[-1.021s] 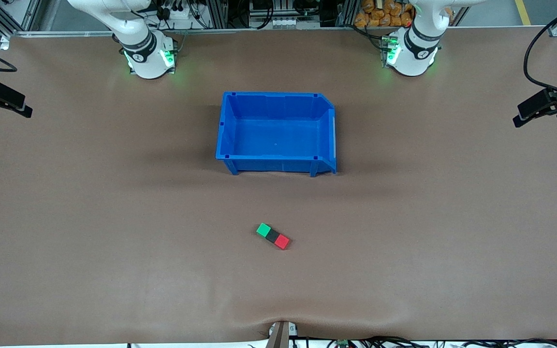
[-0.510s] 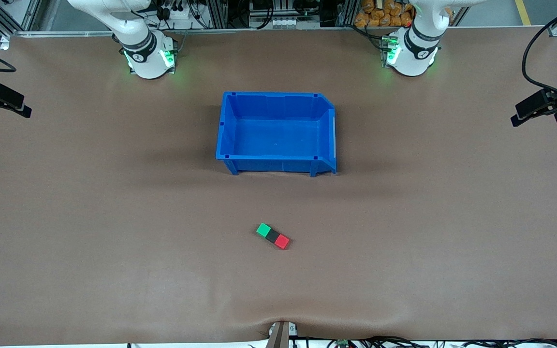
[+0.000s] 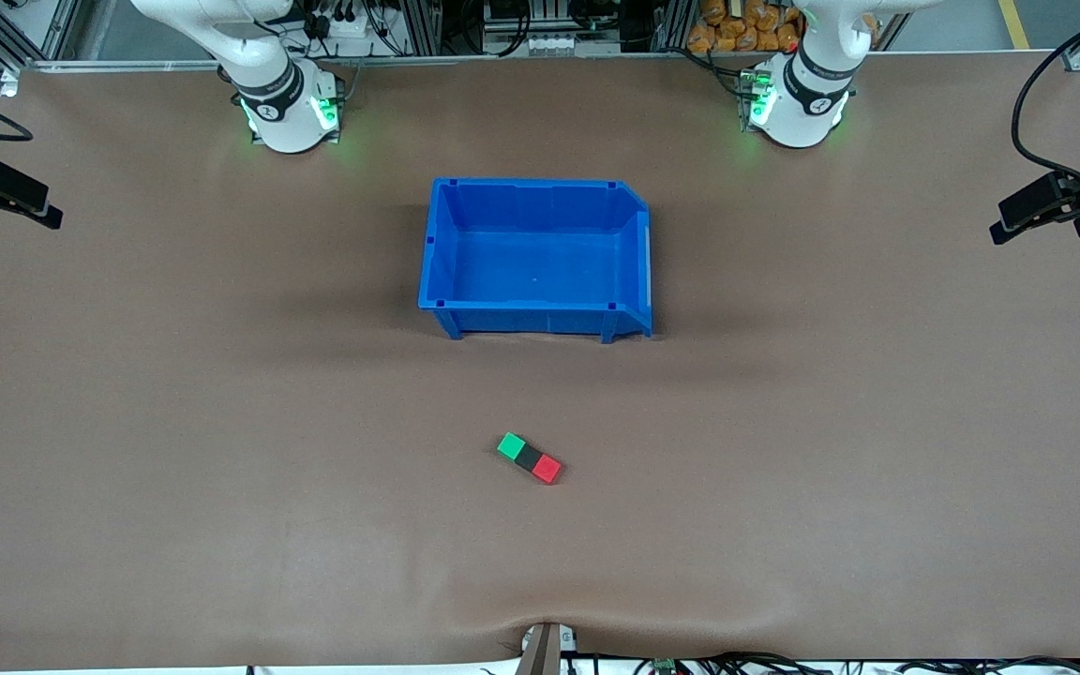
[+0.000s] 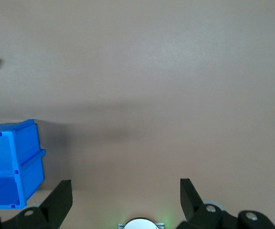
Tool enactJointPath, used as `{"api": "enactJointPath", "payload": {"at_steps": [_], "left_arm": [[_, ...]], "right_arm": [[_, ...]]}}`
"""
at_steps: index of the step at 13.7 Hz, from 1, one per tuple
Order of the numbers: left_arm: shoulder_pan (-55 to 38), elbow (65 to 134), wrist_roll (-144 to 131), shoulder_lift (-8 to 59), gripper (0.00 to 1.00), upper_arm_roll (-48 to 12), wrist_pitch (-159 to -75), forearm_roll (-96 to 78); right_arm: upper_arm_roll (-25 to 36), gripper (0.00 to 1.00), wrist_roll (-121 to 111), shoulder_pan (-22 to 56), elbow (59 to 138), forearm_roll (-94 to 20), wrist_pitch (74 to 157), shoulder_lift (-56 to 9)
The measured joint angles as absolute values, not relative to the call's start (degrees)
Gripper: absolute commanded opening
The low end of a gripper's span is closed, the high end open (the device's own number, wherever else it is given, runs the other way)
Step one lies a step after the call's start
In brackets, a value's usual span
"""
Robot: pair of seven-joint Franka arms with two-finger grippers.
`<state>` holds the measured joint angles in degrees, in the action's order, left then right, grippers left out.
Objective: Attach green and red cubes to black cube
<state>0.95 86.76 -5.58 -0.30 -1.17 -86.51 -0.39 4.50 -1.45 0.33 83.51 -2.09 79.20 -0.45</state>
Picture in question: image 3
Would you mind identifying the orange snack packets bag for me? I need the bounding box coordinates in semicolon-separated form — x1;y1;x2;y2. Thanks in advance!
687;0;805;53

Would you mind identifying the black cable bundle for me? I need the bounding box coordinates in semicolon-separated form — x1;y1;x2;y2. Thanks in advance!
587;652;1080;675

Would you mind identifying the white plug strip with plugs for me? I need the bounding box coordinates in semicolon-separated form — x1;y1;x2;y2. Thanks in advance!
301;0;382;38

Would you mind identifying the aluminium table edge rail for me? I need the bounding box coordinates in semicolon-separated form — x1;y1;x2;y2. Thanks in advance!
20;54;907;71

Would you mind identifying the brown camera mount post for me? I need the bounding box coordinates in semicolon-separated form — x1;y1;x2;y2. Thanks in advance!
519;621;580;675

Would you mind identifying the blue plastic storage bin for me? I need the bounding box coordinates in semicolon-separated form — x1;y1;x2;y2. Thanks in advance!
417;176;654;344

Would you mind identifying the white power strip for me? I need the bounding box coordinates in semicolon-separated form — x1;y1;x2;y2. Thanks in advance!
523;33;597;55

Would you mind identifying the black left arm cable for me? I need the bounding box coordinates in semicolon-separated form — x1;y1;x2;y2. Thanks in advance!
1012;0;1080;203

